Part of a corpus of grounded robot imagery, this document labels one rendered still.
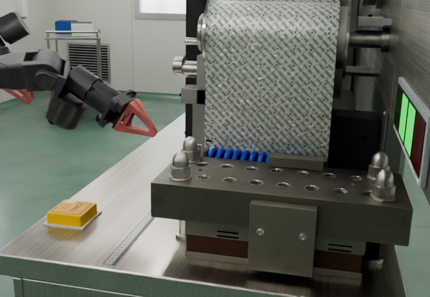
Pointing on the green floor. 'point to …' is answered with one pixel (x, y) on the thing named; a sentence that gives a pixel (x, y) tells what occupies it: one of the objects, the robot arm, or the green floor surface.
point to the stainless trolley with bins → (78, 32)
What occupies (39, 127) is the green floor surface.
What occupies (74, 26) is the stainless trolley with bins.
